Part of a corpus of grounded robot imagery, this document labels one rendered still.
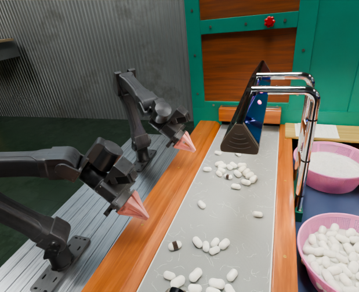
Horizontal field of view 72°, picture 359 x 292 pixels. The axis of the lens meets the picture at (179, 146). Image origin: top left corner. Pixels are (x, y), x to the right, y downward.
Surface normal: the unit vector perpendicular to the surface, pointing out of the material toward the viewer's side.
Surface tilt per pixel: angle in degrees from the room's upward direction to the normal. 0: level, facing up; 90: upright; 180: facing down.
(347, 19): 90
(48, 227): 54
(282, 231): 0
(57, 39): 90
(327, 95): 90
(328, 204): 0
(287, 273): 0
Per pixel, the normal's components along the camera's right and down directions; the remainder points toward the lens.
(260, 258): -0.11, -0.87
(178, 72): -0.30, 0.48
